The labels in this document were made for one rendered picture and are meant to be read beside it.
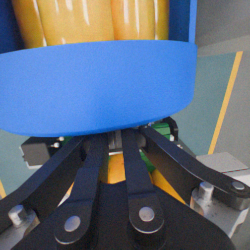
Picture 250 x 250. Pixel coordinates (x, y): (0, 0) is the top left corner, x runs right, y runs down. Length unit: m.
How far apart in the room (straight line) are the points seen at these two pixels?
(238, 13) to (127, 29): 0.44
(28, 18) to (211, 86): 1.56
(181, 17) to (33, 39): 0.20
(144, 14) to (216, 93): 1.54
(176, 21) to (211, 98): 1.43
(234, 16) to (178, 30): 0.34
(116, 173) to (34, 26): 0.31
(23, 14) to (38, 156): 0.33
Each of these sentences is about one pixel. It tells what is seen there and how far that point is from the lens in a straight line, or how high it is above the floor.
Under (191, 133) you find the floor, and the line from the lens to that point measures 1.70.
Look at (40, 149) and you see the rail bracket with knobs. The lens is 0.43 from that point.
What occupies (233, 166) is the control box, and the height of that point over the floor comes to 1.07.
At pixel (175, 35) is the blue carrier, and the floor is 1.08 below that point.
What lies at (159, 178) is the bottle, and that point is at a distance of 0.54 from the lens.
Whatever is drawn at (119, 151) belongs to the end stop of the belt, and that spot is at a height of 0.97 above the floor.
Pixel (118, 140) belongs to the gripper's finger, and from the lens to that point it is 0.15.
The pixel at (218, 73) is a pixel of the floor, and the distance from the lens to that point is 1.67.
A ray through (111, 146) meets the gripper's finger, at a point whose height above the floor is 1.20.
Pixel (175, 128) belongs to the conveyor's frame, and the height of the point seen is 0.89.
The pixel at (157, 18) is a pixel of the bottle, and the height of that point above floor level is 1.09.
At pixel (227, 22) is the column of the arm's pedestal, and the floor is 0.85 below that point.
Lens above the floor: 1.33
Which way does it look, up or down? 68 degrees down
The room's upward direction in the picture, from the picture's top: 169 degrees clockwise
